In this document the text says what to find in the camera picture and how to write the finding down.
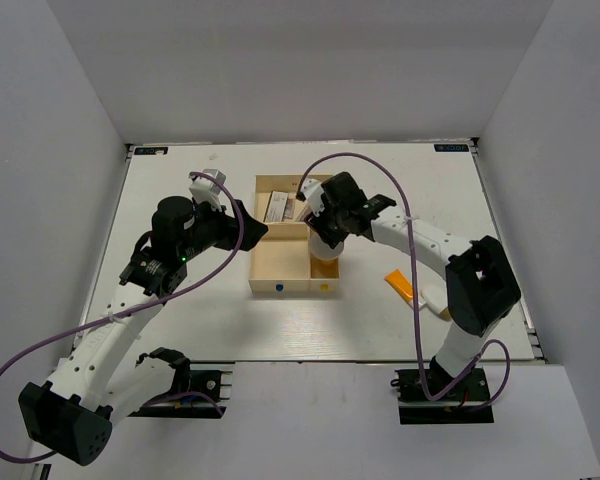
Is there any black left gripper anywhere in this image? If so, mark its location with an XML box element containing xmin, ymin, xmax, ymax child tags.
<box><xmin>179</xmin><ymin>196</ymin><xmax>268</xmax><ymax>261</ymax></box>

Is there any glitter eyeshadow palette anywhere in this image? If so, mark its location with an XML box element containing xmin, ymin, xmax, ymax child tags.
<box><xmin>283</xmin><ymin>197</ymin><xmax>302</xmax><ymax>222</ymax></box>

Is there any round cream powder puff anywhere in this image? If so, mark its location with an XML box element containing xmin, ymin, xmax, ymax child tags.
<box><xmin>308</xmin><ymin>235</ymin><xmax>344</xmax><ymax>262</ymax></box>

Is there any orange cosmetic tube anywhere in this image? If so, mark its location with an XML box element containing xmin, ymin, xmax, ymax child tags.
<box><xmin>385</xmin><ymin>269</ymin><xmax>426</xmax><ymax>310</ymax></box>

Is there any white bottle with cork cap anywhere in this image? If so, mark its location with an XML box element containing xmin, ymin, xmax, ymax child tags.
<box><xmin>420</xmin><ymin>284</ymin><xmax>451</xmax><ymax>321</ymax></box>

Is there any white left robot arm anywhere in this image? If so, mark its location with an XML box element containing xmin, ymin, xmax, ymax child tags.
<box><xmin>18</xmin><ymin>196</ymin><xmax>268</xmax><ymax>466</ymax></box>

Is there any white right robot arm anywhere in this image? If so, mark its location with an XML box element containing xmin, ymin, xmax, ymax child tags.
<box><xmin>249</xmin><ymin>172</ymin><xmax>521</xmax><ymax>399</ymax></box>

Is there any cream wooden organizer box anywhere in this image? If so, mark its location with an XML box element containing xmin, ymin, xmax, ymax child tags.
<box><xmin>249</xmin><ymin>174</ymin><xmax>340</xmax><ymax>296</ymax></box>

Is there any dark table corner label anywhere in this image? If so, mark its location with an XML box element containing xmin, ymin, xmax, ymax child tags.
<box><xmin>433</xmin><ymin>143</ymin><xmax>470</xmax><ymax>153</ymax></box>

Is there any left table corner label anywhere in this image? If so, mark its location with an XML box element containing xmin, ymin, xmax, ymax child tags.
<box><xmin>133</xmin><ymin>146</ymin><xmax>169</xmax><ymax>156</ymax></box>

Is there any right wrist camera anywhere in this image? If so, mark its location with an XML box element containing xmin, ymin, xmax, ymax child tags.
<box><xmin>296</xmin><ymin>178</ymin><xmax>325</xmax><ymax>217</ymax></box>

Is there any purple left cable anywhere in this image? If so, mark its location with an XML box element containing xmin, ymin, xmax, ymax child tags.
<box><xmin>0</xmin><ymin>169</ymin><xmax>246</xmax><ymax>464</ymax></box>

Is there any purple cable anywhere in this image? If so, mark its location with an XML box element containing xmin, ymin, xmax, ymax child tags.
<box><xmin>299</xmin><ymin>152</ymin><xmax>512</xmax><ymax>404</ymax></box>
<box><xmin>0</xmin><ymin>169</ymin><xmax>246</xmax><ymax>464</ymax></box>

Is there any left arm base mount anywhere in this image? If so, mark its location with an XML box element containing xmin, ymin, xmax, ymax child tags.
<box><xmin>130</xmin><ymin>363</ymin><xmax>234</xmax><ymax>420</ymax></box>

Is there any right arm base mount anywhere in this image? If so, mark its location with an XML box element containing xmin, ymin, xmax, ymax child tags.
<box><xmin>388</xmin><ymin>363</ymin><xmax>496</xmax><ymax>426</ymax></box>

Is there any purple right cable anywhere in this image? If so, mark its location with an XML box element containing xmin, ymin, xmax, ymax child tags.
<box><xmin>299</xmin><ymin>152</ymin><xmax>512</xmax><ymax>404</ymax></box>

